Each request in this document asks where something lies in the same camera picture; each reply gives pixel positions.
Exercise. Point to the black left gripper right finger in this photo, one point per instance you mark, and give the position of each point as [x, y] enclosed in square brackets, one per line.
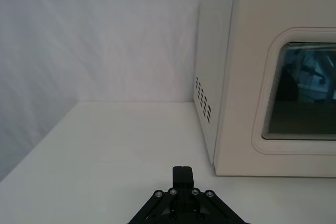
[188, 176]

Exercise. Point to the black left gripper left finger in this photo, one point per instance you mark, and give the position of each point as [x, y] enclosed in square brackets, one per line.
[178, 176]

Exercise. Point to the white table cloth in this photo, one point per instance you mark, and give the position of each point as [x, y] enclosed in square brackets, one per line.
[105, 142]

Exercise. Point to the cream microwave oven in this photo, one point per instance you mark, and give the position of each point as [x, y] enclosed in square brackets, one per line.
[244, 77]

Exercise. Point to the white curtain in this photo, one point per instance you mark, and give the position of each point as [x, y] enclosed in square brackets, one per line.
[92, 37]

